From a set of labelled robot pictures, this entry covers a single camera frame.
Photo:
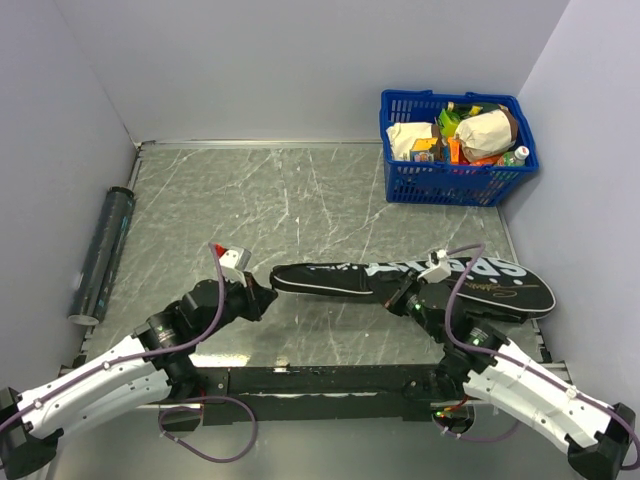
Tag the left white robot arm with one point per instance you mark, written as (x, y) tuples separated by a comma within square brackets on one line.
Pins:
[(150, 365)]

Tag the orange snack box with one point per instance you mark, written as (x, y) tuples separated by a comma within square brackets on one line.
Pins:
[(456, 155)]

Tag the black shuttlecock tube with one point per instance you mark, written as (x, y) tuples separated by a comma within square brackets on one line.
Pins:
[(99, 271)]

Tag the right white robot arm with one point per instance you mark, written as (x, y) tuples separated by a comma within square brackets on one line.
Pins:
[(489, 366)]

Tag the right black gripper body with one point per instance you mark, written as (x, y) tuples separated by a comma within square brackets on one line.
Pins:
[(405, 298)]

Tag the green plastic bottle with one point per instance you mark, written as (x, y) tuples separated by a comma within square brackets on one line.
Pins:
[(515, 158)]

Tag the dark green bottle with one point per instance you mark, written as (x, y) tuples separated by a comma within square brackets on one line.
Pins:
[(466, 110)]

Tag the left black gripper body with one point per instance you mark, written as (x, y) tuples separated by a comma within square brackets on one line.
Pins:
[(236, 303)]

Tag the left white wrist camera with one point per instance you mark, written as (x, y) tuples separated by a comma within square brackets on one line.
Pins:
[(233, 261)]

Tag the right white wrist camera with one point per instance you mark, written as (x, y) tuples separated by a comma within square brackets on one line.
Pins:
[(439, 267)]

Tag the green snack box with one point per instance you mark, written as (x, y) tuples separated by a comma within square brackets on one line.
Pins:
[(448, 122)]

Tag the black racket bag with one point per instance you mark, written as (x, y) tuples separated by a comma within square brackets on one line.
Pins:
[(512, 291)]

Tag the yellow blue snack box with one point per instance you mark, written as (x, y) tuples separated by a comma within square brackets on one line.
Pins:
[(426, 150)]

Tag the blue plastic basket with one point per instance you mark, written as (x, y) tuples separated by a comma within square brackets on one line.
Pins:
[(444, 183)]

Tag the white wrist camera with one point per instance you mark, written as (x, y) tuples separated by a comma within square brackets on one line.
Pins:
[(439, 267), (233, 261)]

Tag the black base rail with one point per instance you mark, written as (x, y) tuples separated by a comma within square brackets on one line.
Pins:
[(410, 392)]

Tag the beige paper bag roll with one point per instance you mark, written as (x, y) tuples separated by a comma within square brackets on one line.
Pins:
[(487, 135)]

